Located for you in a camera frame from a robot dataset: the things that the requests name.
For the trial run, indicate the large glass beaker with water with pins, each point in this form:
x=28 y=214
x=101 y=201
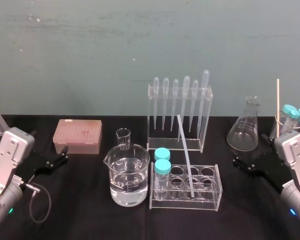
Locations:
x=127 y=180

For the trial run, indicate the clear glass stirring rod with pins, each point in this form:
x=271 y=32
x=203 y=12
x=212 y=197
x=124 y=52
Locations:
x=186 y=155

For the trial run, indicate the glass conical flask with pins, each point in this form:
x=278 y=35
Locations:
x=245 y=132

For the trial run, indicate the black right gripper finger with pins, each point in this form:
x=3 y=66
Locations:
x=242 y=166
x=267 y=141

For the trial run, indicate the clear acrylic pipette rack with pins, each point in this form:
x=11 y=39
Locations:
x=175 y=143

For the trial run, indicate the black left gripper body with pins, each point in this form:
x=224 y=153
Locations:
x=36 y=162

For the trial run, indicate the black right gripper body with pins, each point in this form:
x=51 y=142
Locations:
x=271 y=170

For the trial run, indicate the clear acrylic tube rack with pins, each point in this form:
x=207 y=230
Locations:
x=205 y=197

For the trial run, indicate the medium clear plastic pipette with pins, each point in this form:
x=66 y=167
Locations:
x=185 y=95

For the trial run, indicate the thin wooden stick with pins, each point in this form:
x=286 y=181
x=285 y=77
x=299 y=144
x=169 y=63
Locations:
x=278 y=105

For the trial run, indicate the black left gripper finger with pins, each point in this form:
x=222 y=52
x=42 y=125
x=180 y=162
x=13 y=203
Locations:
x=57 y=160
x=34 y=136

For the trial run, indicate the black table cloth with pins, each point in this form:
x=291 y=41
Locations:
x=90 y=215

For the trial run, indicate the short clear plastic pipette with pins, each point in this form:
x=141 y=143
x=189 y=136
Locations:
x=164 y=100
x=174 y=100
x=194 y=100

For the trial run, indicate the small empty glass beaker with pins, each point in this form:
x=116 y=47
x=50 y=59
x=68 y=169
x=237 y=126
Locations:
x=123 y=140

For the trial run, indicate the pink pipette tip box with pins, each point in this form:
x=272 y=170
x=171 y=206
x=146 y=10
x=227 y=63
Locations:
x=77 y=135

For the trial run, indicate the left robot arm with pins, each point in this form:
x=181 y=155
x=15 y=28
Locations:
x=7 y=150

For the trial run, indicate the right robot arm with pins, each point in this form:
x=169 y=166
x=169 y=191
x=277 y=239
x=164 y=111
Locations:
x=293 y=160

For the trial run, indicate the glass beaker holding tubes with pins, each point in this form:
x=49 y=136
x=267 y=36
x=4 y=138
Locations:
x=275 y=130

